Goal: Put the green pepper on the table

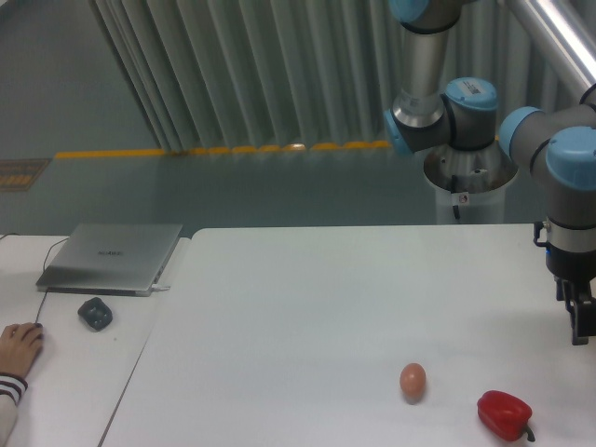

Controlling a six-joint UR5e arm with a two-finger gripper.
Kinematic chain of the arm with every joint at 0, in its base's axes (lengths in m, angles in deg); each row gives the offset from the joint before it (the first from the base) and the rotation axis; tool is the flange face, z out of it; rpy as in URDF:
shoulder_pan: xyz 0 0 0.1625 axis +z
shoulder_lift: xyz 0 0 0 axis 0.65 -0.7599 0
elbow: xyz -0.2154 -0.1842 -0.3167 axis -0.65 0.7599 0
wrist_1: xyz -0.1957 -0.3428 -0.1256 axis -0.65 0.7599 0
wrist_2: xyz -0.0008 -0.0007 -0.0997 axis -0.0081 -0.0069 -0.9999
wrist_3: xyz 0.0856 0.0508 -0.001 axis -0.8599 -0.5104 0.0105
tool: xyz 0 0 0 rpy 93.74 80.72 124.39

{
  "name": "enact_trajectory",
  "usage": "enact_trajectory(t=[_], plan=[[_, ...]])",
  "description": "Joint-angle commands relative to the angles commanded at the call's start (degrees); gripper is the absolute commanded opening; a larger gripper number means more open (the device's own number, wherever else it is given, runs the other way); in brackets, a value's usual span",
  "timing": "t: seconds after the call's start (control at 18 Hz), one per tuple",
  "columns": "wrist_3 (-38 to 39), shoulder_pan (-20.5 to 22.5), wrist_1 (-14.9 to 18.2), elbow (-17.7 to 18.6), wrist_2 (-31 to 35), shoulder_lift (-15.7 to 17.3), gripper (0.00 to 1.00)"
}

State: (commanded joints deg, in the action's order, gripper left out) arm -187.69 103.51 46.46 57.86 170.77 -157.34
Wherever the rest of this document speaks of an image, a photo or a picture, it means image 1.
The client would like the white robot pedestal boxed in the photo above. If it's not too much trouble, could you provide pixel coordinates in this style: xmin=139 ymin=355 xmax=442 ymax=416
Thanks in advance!
xmin=424 ymin=142 xmax=518 ymax=224

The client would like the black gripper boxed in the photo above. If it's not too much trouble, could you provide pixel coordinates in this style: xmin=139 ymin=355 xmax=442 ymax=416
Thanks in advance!
xmin=533 ymin=220 xmax=595 ymax=345

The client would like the silver closed laptop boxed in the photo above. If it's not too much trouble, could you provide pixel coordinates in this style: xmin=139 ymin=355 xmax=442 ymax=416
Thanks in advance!
xmin=36 ymin=223 xmax=183 ymax=296

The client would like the grey pleated curtain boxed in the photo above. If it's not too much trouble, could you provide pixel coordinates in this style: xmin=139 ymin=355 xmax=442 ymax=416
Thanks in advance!
xmin=91 ymin=1 xmax=579 ymax=153

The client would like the person's hand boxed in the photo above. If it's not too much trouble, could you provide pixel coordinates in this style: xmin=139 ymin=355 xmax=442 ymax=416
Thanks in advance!
xmin=0 ymin=322 xmax=37 ymax=379

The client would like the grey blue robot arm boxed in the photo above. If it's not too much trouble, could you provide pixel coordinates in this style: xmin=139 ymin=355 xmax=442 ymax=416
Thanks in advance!
xmin=385 ymin=1 xmax=595 ymax=345

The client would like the black pedestal cable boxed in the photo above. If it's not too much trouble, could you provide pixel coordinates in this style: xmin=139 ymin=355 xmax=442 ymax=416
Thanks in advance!
xmin=449 ymin=174 xmax=462 ymax=224

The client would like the brown egg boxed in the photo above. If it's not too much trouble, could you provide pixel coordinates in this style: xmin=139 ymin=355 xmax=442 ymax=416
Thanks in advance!
xmin=400 ymin=363 xmax=427 ymax=403

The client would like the striped sleeve forearm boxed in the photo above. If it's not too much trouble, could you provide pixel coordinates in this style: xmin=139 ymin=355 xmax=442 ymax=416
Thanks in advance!
xmin=1 ymin=372 xmax=28 ymax=446

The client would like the black mouse cable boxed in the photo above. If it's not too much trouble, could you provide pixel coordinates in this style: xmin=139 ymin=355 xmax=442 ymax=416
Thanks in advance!
xmin=0 ymin=232 xmax=70 ymax=325

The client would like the small black gadget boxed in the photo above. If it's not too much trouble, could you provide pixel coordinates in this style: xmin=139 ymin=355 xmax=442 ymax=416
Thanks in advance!
xmin=77 ymin=297 xmax=113 ymax=332

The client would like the red bell pepper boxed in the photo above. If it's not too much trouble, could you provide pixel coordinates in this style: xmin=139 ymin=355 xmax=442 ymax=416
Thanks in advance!
xmin=477 ymin=390 xmax=535 ymax=442

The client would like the black computer mouse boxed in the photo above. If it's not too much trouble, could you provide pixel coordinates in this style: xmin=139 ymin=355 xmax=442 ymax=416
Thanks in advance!
xmin=32 ymin=322 xmax=45 ymax=359

